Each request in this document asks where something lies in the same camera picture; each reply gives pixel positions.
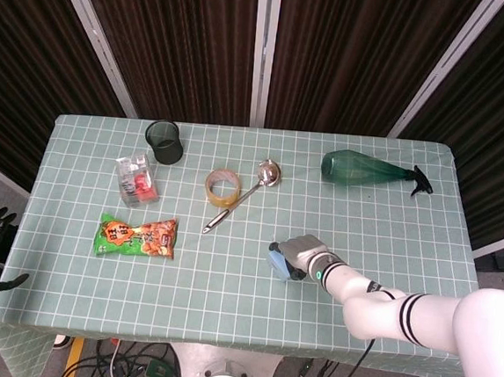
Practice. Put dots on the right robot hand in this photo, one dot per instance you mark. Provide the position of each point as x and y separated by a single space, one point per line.
304 250

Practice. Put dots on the green orange snack bag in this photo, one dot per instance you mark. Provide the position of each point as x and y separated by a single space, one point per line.
135 238

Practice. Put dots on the blue sponge block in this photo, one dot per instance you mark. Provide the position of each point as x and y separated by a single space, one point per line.
277 263

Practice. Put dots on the red item in box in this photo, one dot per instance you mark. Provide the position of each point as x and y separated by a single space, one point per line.
143 185

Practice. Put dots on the yellowish packing tape roll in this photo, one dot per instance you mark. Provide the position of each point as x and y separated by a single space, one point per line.
220 201

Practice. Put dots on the black mesh pen holder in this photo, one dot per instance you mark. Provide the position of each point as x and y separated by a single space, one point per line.
165 148

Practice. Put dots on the stainless steel ladle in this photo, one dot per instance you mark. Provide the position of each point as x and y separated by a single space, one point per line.
270 174

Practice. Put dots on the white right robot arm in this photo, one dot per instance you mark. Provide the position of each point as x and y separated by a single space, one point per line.
422 313

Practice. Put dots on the green checkered tablecloth table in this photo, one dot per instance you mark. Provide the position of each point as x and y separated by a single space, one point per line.
234 293

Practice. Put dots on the green circuit board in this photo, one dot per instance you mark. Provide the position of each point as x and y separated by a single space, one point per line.
159 369

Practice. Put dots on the white partition frame post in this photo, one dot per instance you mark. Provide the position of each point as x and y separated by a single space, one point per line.
264 53
448 69
97 42
1 175
500 248

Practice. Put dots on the green plastic spray bottle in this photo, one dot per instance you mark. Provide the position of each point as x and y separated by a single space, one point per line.
355 169

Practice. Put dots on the clear plastic box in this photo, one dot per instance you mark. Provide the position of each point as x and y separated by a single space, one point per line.
127 177

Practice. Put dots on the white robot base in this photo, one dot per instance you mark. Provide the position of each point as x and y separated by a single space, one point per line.
227 371

